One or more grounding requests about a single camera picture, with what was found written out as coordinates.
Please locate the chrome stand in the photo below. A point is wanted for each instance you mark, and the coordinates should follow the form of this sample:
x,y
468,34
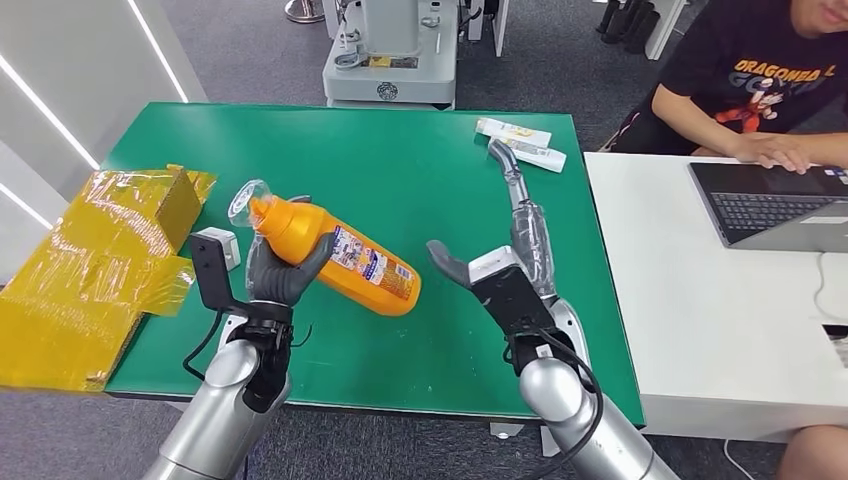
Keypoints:
x,y
305,12

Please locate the dark grey laptop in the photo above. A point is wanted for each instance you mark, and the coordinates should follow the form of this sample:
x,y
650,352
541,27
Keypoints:
x,y
762,205

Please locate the white tube carton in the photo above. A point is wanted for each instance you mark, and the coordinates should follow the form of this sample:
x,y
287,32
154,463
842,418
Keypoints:
x,y
513,131
540,158

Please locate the white desk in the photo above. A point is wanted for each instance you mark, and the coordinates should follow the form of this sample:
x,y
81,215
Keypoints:
x,y
715,331

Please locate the yellow wrapped cardboard box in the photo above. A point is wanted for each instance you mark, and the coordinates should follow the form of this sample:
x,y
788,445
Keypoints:
x,y
86,278

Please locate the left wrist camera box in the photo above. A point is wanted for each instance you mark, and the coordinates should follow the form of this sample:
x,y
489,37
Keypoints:
x,y
212,268

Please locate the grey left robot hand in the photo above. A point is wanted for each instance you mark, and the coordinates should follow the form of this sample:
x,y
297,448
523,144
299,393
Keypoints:
x,y
275,281

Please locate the person's leg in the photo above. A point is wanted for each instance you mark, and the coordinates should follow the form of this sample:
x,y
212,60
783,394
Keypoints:
x,y
815,457

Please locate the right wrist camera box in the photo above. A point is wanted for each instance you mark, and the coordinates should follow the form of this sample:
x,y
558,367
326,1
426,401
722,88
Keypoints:
x,y
510,298

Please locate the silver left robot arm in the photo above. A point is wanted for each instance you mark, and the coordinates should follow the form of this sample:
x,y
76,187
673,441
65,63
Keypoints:
x,y
218,411

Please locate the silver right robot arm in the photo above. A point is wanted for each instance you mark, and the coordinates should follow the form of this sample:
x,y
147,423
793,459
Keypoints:
x,y
570,404

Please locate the black edged flat device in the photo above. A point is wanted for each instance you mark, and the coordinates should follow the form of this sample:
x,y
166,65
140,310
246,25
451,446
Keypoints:
x,y
838,344

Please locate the orange detergent bottle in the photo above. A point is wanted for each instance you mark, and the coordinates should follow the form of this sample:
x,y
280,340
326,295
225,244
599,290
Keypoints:
x,y
305,232

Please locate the black boots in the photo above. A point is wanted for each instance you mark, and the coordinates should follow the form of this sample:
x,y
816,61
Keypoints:
x,y
626,23

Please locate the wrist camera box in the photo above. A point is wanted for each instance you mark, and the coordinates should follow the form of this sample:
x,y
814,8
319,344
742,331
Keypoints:
x,y
212,268
510,298

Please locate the person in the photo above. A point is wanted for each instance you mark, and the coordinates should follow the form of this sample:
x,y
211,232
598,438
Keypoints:
x,y
735,73

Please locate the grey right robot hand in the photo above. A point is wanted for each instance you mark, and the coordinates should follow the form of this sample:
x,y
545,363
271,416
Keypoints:
x,y
533,232

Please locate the white partition panel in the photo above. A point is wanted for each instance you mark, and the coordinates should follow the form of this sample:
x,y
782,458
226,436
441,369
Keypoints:
x,y
497,23

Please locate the grey machine column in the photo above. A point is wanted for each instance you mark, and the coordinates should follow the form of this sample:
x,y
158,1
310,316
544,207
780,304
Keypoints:
x,y
391,73

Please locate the white cabinet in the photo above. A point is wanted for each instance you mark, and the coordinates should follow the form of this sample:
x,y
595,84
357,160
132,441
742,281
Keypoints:
x,y
666,26

